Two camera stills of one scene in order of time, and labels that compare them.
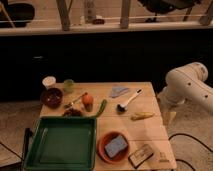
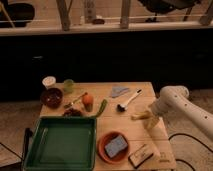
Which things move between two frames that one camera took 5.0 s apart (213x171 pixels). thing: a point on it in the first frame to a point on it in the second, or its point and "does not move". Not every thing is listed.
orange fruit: (87, 101) does not move
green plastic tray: (62, 143) does not move
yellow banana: (141, 115) does not move
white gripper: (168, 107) to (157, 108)
